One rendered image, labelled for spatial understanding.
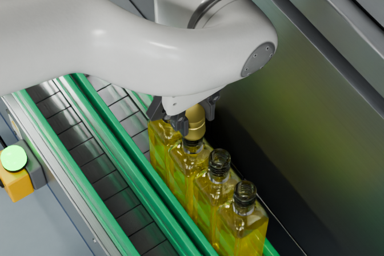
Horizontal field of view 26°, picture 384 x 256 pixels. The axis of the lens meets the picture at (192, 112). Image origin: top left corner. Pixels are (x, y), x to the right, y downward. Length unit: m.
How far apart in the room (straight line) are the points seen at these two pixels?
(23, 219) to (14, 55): 1.00
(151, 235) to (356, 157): 0.42
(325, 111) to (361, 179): 0.10
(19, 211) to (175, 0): 0.95
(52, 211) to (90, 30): 0.97
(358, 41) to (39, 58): 0.36
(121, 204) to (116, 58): 0.61
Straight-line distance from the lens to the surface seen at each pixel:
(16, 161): 1.46
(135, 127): 1.44
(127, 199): 1.37
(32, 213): 1.72
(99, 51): 0.78
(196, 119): 1.09
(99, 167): 1.40
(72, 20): 0.77
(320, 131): 1.09
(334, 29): 0.96
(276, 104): 1.16
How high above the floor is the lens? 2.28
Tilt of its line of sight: 58 degrees down
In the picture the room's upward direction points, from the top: straight up
